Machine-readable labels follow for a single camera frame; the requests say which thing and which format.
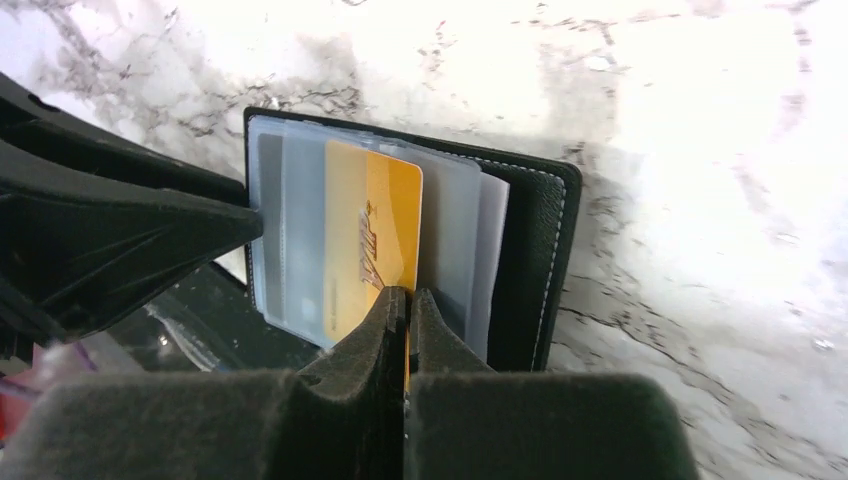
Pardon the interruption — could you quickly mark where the orange gold VIP card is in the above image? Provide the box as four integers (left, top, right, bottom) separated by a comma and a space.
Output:
323, 139, 424, 346

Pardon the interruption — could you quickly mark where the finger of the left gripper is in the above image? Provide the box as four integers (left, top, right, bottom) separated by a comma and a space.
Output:
1, 192, 262, 338
1, 75, 248, 206

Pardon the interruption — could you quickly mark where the black leather card holder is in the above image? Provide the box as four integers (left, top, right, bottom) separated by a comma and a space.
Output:
243, 106, 582, 372

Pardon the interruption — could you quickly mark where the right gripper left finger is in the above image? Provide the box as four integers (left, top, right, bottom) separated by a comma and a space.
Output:
1, 287, 407, 479

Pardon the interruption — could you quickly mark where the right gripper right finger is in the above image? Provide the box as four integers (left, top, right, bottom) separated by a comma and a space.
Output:
404, 290, 698, 479

